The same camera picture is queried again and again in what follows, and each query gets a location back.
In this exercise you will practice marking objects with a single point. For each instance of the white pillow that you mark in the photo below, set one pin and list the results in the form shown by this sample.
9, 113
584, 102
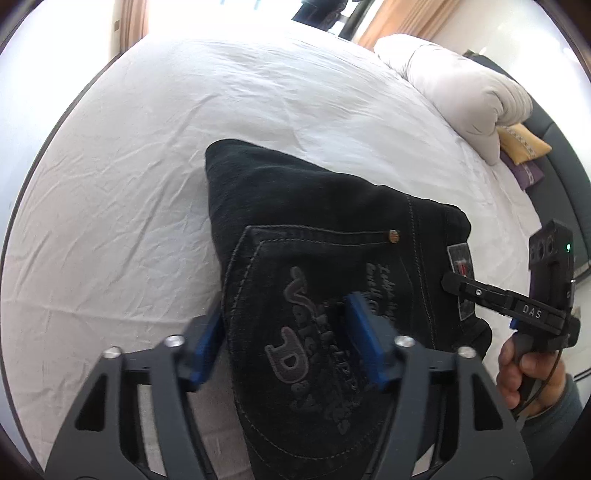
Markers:
452, 87

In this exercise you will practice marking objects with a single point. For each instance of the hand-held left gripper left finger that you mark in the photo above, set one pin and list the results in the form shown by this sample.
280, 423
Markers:
205, 346

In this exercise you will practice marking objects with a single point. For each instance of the purple pillow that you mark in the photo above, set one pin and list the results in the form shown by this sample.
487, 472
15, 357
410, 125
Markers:
526, 173

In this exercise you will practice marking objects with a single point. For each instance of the yellow pillow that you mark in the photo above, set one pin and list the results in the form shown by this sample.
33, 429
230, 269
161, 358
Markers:
521, 143

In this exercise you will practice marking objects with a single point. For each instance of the dark hanging clothes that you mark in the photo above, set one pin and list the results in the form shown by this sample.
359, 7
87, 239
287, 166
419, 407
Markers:
318, 9

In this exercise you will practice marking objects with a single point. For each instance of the black denim pants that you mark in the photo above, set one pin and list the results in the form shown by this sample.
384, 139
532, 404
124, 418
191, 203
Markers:
300, 221

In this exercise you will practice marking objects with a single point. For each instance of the tan curtain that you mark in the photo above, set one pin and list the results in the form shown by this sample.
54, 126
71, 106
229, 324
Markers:
406, 23
136, 23

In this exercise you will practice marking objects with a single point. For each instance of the person's right hand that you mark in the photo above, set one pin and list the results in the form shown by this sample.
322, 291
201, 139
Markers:
551, 374

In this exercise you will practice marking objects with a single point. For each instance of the white bed sheet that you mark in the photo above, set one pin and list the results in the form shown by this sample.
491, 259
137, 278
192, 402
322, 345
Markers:
138, 184

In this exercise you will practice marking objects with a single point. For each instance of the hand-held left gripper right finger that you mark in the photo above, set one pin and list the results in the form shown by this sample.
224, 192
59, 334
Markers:
367, 341

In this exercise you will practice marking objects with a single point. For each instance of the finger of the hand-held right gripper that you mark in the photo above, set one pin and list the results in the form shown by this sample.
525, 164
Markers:
475, 290

